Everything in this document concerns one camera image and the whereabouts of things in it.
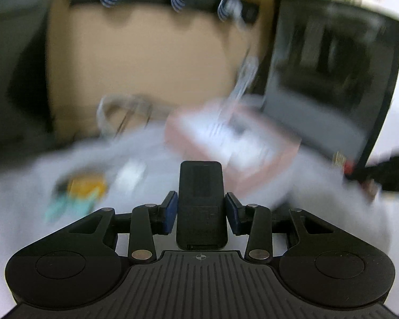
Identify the pink cardboard box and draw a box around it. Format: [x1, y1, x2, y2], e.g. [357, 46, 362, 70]
[164, 101, 301, 195]

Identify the black computer case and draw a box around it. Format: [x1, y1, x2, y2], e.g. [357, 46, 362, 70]
[264, 0, 399, 166]

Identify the white cable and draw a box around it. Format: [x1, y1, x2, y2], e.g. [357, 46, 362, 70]
[212, 0, 260, 141]

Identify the grey cloth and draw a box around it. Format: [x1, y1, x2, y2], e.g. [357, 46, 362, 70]
[0, 123, 392, 318]

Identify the black thin cable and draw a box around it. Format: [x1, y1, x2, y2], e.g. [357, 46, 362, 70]
[98, 93, 154, 137]

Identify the yellow packet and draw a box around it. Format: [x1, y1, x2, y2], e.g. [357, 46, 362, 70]
[67, 174, 108, 199]

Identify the white square charger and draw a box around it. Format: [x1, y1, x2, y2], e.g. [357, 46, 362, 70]
[114, 161, 146, 191]

